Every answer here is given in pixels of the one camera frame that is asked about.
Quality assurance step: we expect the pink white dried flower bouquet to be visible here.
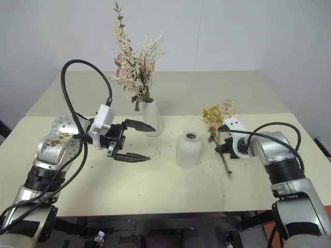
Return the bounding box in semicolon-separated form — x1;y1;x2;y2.
108;1;169;112

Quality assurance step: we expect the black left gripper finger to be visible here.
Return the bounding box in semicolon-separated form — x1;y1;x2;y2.
113;152;152;163
124;118;157;132

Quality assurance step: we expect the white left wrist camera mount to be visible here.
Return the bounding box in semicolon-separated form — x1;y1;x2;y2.
88;103;116;150

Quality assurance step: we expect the dark grey chair part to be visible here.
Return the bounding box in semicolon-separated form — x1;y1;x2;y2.
313;136;331;159

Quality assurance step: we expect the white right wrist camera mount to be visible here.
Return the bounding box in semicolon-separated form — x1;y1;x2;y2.
222;117;250;160

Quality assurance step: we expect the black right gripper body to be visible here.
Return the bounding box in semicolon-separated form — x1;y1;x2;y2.
224;137;235;156

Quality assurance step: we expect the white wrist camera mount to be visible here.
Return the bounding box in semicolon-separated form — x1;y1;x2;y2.
222;117;250;160
88;103;116;150

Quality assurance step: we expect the cream table mat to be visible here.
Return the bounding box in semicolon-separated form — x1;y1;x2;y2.
0;113;331;216

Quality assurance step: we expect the yellow orange dried flower bouquet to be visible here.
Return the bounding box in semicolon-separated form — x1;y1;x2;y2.
201;99;239;180

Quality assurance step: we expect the tall slim white vase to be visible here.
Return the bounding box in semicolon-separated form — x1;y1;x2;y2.
142;99;166;137

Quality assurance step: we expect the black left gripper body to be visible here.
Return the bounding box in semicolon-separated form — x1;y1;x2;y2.
99;121;128;157

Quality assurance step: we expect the short round white vase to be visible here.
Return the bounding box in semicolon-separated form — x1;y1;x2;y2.
176;130;204;170

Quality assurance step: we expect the red object under table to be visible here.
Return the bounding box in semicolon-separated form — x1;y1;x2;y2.
259;210;276;246

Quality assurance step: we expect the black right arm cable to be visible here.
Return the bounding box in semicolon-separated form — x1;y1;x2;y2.
218;122;306;172

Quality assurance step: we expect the black frame under table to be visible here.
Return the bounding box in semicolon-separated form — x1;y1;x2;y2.
50;209;275;248

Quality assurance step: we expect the small metal clamp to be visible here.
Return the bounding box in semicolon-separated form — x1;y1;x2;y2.
94;230;106;244

